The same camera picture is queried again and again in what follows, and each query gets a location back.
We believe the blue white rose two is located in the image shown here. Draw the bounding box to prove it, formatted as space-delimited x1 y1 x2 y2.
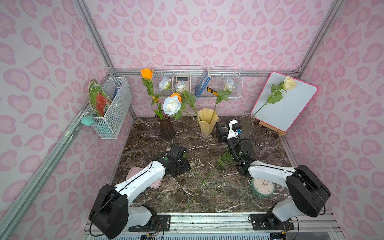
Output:
210 79 236 124

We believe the orange rose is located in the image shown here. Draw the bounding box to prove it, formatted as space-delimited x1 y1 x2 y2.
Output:
171 93 182 102
141 69 163 119

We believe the blue white rose three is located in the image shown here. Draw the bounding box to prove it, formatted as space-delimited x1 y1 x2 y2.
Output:
174 82 201 122

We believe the orange tulip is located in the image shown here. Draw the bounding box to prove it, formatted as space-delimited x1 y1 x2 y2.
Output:
151 96 160 106

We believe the blue white rose one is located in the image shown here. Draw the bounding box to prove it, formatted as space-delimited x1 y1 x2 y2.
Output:
158 77 171 91

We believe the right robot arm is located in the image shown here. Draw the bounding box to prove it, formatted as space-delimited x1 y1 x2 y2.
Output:
215 120 331 230

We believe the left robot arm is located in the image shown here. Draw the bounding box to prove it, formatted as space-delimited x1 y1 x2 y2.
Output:
89 144 191 240

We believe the yellow ceramic vase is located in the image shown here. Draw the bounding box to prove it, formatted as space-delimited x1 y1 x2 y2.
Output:
198 108 220 139

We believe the clear glass vase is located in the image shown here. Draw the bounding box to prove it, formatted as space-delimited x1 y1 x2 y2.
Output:
240 113 255 139

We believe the purple glass vase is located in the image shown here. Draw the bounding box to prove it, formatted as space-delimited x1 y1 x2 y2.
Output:
156 113 175 141

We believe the yellow utility knife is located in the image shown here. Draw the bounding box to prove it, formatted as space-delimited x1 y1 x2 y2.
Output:
207 87 219 97

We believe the pink flat case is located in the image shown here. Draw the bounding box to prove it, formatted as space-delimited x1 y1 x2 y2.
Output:
126 167 163 189

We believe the wooden easel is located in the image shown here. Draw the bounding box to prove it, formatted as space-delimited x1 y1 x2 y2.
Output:
259 121 286 137

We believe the blue book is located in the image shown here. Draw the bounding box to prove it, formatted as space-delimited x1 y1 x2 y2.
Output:
195 67 211 98

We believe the white calculator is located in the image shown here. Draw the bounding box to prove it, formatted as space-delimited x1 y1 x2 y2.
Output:
176 76 190 84

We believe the green alarm clock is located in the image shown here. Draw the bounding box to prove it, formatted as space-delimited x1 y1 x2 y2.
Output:
251 178 276 198

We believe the pink framed whiteboard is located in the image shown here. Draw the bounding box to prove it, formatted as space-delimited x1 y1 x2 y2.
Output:
251 72 318 132

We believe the green clip hook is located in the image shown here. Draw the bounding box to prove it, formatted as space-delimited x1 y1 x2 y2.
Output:
81 116 95 127

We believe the green red picture card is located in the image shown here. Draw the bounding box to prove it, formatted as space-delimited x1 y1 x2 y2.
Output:
88 79 112 118

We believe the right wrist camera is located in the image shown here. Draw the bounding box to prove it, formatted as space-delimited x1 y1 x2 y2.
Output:
227 120 242 140

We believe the white wire wall shelf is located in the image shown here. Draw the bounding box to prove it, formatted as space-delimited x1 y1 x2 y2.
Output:
152 66 243 100

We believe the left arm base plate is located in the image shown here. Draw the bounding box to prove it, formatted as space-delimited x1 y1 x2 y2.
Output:
128 215 171 232

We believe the white wire side basket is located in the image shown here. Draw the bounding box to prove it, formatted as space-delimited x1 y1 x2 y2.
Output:
86 77 133 140

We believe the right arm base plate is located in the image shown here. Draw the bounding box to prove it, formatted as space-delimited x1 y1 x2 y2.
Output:
248 214 295 231

